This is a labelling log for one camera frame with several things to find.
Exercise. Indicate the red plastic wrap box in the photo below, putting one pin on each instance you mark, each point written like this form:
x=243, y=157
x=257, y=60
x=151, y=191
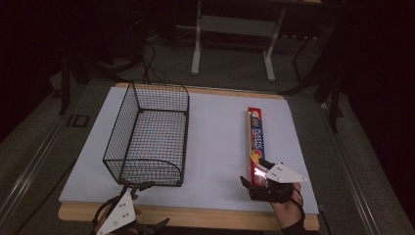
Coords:
x=255, y=137

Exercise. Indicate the person's right hand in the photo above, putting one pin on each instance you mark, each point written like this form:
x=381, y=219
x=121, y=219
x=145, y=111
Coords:
x=288, y=212

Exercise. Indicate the grey metal floor rail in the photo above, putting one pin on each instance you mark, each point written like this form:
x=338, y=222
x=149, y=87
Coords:
x=29, y=173
x=350, y=169

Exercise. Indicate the white metal desk frame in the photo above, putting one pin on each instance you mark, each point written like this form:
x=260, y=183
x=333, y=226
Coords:
x=235, y=26

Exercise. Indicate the person's left hand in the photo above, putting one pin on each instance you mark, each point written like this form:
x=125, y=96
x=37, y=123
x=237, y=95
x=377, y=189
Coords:
x=138, y=211

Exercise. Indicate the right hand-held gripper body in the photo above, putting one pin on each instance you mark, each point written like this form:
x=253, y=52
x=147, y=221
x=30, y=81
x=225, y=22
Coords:
x=285, y=174

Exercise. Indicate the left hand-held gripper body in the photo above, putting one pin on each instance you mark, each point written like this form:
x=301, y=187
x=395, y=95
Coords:
x=122, y=215

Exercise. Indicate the white table mat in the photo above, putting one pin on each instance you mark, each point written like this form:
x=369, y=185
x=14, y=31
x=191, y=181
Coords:
x=215, y=137

